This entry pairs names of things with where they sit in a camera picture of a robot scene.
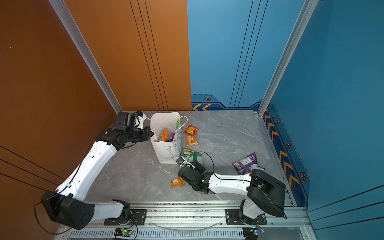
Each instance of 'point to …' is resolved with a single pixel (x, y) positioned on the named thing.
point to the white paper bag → (167, 152)
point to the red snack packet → (191, 129)
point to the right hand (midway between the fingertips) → (191, 164)
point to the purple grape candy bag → (172, 137)
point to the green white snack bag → (191, 156)
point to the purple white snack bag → (245, 165)
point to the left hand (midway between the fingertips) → (153, 131)
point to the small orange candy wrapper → (177, 181)
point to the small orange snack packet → (190, 140)
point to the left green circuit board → (126, 232)
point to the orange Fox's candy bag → (164, 136)
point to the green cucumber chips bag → (177, 123)
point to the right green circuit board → (251, 233)
